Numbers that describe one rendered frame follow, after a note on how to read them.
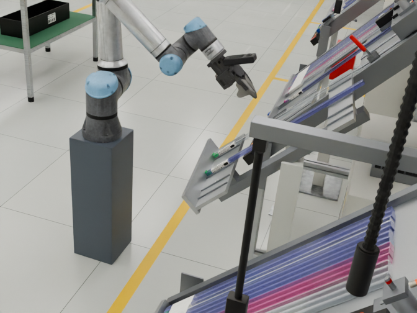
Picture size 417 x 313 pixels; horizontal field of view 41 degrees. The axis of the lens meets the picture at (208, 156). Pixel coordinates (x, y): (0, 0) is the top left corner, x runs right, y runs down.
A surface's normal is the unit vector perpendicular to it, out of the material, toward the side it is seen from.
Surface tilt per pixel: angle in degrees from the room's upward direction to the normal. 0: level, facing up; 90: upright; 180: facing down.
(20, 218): 0
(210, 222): 0
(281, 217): 90
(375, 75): 90
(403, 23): 90
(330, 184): 0
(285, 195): 90
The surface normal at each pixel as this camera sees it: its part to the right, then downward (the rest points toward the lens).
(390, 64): -0.31, 0.44
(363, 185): 0.08, -0.87
